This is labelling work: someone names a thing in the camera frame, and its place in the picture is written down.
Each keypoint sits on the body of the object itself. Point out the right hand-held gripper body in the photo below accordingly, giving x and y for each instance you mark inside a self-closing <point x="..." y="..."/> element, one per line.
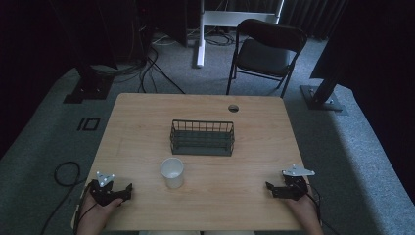
<point x="293" y="186"/>

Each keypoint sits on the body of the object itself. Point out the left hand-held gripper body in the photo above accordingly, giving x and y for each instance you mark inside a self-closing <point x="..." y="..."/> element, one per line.
<point x="103" y="193"/>

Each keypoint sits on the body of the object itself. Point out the person's left hand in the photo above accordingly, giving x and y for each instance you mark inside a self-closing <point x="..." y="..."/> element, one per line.
<point x="98" y="215"/>

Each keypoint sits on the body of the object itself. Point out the person's right hand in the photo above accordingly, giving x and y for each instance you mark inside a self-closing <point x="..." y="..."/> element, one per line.
<point x="303" y="210"/>

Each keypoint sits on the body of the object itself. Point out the white paper cup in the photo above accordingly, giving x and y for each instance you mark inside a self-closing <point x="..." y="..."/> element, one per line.
<point x="172" y="172"/>

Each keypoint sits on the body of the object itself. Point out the black folding chair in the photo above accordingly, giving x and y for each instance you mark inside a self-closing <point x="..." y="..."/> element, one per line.
<point x="264" y="54"/>

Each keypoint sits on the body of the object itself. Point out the black stand with base plate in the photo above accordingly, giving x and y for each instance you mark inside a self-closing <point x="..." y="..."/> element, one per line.
<point x="89" y="86"/>
<point x="323" y="96"/>

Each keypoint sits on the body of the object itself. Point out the white desk frame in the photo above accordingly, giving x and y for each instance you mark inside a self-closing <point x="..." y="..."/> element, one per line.
<point x="208" y="19"/>

